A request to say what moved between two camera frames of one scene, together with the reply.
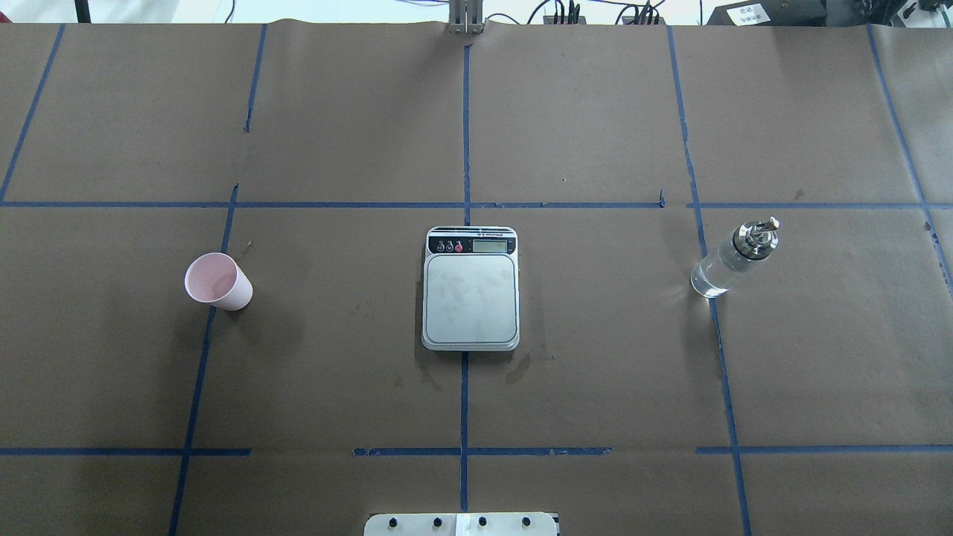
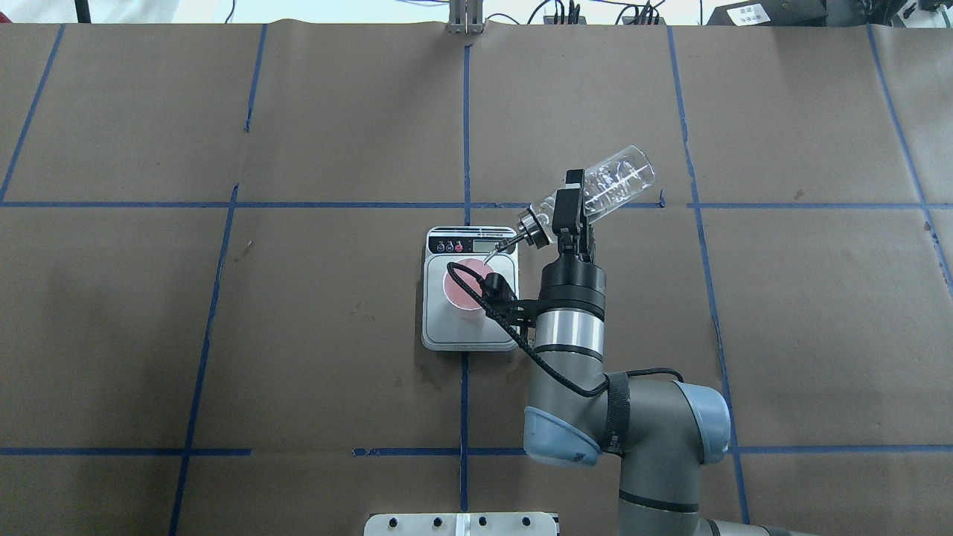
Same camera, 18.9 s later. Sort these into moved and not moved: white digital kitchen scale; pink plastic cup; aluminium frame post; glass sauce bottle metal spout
Moved: glass sauce bottle metal spout; pink plastic cup
Not moved: white digital kitchen scale; aluminium frame post
